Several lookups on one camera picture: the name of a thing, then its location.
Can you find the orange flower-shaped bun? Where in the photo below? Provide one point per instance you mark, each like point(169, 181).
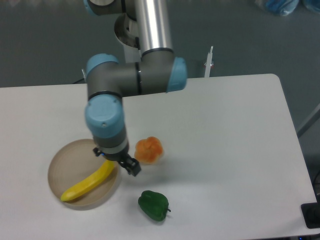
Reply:
point(149, 150)

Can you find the black device at edge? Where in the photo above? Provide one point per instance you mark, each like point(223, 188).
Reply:
point(311, 215)

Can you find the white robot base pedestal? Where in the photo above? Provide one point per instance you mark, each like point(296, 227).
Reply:
point(126, 32)

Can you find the green bell pepper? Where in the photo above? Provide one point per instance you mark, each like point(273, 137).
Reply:
point(154, 204)

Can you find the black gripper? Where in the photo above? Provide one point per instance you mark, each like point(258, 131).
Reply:
point(121, 155)

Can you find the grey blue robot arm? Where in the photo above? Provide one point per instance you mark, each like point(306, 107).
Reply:
point(108, 81)

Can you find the beige round plate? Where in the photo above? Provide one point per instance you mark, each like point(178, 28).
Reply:
point(73, 163)

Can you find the yellow banana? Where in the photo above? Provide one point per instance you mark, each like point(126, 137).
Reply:
point(89, 183)

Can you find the white metal bracket post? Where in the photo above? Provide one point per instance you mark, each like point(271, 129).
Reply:
point(209, 63)

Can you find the grey table leg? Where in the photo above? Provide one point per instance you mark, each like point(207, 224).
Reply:
point(308, 121)

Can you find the blue plastic bag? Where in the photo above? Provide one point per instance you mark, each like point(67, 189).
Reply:
point(281, 7)

